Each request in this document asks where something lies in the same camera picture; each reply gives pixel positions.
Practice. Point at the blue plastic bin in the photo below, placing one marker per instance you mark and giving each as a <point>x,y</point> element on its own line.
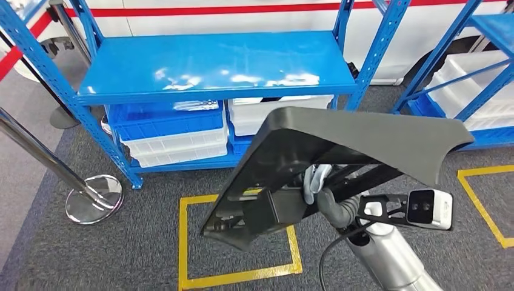
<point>160,124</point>
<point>239,145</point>
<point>423,106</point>

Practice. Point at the thin black stanchion post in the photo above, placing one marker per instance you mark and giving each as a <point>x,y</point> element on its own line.
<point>64,118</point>

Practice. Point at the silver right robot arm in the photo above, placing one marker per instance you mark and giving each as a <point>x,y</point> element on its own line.
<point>393,261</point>

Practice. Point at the red barrier belt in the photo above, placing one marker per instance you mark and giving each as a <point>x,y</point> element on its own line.
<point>16,55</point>
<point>200,8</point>

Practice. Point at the chrome stanchion post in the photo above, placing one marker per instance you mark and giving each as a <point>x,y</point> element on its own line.
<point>72,32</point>
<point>48,160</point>

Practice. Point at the blue metal storage rack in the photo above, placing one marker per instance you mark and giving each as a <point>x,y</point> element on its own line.
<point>425,60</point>

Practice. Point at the yellow floor tape square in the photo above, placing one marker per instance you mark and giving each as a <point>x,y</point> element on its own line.
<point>478,205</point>

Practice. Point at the long black plastic part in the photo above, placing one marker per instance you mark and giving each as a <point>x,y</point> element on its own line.
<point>361,136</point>

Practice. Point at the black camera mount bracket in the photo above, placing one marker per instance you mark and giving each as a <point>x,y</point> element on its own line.
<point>401,221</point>

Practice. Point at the blue metal shelf rack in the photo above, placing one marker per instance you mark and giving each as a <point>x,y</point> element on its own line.
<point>200,64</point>

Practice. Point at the black ribbed object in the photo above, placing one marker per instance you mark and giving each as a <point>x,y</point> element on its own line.
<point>353,70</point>

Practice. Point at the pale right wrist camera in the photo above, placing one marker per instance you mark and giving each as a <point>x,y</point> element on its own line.
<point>429,209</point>

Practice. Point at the white plastic bin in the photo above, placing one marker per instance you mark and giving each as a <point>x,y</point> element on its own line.
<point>180,142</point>
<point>474,68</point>
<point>243,129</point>
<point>494,118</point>
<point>249,110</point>
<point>180,157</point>

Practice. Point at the white car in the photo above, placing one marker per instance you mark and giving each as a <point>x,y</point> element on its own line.
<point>281,23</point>

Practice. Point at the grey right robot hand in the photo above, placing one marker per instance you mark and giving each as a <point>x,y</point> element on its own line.
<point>337,211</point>

